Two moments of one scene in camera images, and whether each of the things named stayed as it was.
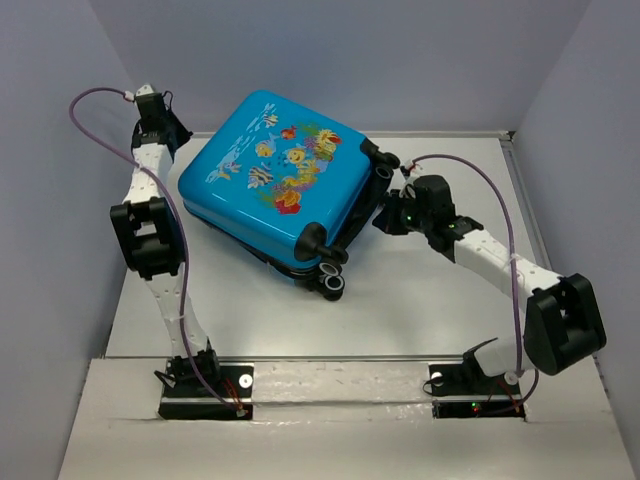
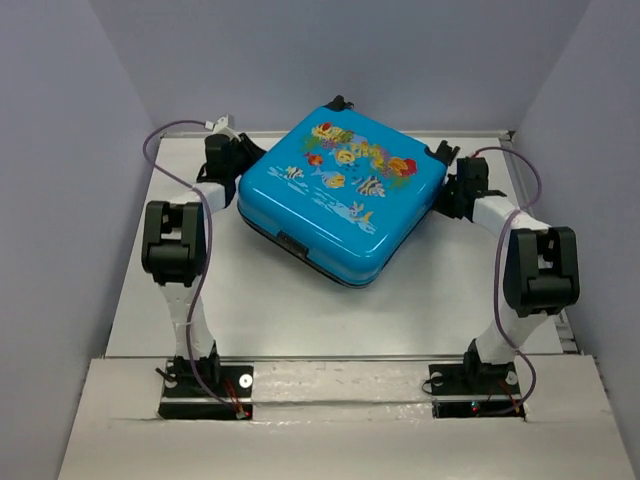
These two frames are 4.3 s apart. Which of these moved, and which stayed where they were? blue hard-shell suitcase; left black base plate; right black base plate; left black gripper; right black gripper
Moved: right black gripper; blue hard-shell suitcase; left black gripper
Stayed: left black base plate; right black base plate
